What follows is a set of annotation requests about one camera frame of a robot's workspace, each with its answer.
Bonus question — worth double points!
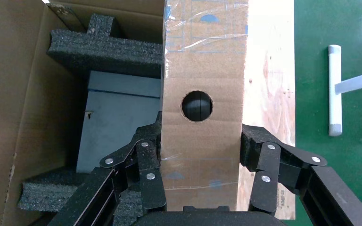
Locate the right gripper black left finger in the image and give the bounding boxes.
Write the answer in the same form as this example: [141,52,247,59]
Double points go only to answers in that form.
[47,111,167,226]

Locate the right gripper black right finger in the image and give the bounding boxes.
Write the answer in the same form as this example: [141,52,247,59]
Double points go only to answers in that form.
[239,123,362,226]

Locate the small brown cardboard box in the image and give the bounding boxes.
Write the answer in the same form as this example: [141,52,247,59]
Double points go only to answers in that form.
[159,0,250,213]

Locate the gray inner box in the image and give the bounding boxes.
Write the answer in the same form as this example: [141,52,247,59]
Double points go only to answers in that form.
[75,71,162,175]

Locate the large open cardboard box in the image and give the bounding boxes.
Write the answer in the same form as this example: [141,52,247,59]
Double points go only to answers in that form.
[0,0,166,226]

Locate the wooden pallet board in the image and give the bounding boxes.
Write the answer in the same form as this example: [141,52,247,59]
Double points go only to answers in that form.
[236,0,296,220]

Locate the white rectangular table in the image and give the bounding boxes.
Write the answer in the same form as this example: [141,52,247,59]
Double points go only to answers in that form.
[328,44,362,137]

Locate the black foam block with stub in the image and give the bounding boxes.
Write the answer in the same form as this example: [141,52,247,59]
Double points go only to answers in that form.
[46,13,165,79]

